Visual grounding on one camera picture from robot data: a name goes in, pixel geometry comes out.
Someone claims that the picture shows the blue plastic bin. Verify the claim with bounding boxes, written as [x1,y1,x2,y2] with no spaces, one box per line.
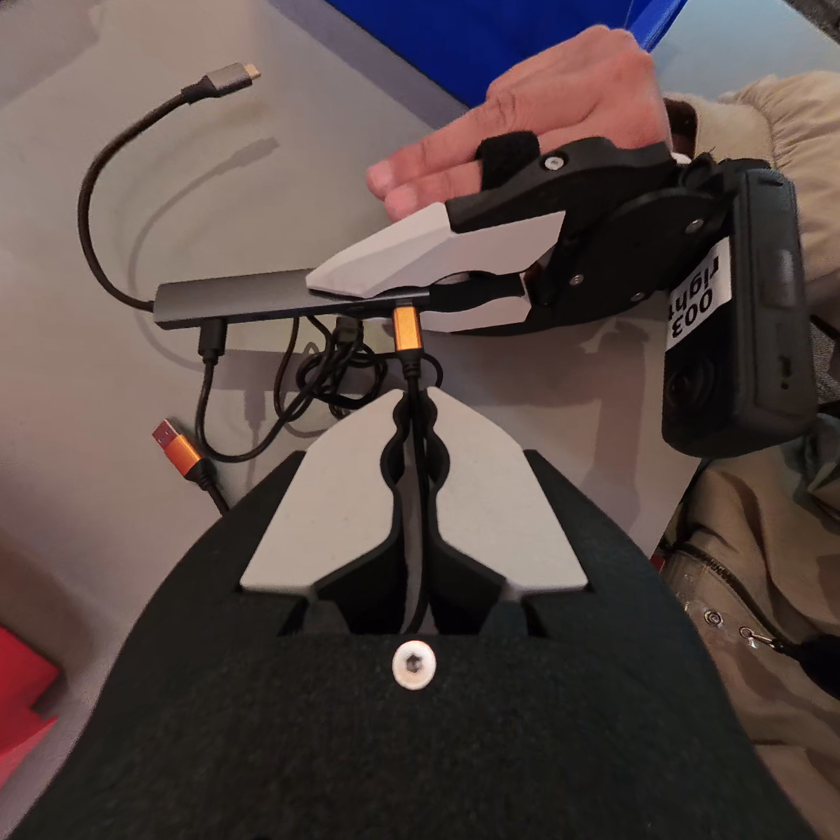
[325,0,690,109]

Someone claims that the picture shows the black cable orange plugs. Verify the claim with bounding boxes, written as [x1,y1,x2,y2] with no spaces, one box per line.
[152,305,442,634]

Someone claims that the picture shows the person's right forearm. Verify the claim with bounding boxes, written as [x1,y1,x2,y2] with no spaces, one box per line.
[663,69,840,303]

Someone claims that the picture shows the slim grey USB hub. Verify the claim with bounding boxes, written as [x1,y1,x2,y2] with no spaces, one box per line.
[153,268,432,331]

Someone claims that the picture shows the grey desk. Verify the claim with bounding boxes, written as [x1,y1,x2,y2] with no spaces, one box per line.
[0,0,840,821]

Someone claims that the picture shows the black strap with clip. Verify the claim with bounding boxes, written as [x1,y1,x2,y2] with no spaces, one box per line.
[738,626,840,700]

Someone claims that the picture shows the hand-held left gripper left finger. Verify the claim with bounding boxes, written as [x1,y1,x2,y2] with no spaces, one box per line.
[239,387,416,635]

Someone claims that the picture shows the person's right hand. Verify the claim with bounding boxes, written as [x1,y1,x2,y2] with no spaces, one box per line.
[365,25,675,222]

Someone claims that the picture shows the red plastic bin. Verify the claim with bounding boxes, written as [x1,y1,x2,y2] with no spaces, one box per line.
[0,623,63,788]

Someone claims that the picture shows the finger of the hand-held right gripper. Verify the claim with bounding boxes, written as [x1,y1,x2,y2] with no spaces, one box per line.
[305,202,567,299]
[420,272,529,336]

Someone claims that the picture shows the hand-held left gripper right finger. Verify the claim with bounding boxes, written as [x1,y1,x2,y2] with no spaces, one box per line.
[423,386,590,635]

